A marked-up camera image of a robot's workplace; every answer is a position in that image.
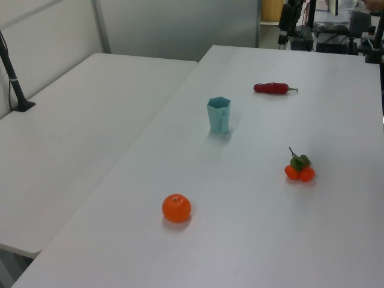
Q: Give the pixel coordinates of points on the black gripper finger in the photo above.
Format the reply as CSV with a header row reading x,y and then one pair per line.
x,y
286,39
280,41

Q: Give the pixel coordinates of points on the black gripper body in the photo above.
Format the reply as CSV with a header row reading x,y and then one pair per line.
x,y
286,18

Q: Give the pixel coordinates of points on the teal hexagonal mug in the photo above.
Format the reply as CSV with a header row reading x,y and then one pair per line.
x,y
218,117

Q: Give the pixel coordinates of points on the wooden cabinet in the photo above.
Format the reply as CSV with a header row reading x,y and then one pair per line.
x,y
270,10

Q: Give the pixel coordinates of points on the thin black tripod pole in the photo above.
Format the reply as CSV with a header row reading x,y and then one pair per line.
x,y
311,15

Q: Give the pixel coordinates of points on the black office chair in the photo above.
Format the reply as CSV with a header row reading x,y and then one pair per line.
x,y
331,33

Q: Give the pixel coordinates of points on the red chili pepper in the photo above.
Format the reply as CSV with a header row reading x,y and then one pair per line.
x,y
271,88

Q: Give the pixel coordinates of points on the black clamp stand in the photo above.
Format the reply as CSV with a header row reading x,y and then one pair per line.
x,y
375,45

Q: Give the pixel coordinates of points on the red tomato with green stem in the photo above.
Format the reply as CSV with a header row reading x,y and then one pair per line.
x,y
300,172

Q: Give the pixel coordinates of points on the single orange tangerine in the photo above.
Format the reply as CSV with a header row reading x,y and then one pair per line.
x,y
176,208

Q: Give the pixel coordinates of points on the white side table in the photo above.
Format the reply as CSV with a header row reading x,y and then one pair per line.
x,y
75,135

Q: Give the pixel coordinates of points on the grey partition post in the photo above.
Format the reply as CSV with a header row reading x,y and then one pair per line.
x,y
101,27

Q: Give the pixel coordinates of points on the black camera pole stand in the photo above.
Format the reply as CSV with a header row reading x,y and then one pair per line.
x,y
13,81

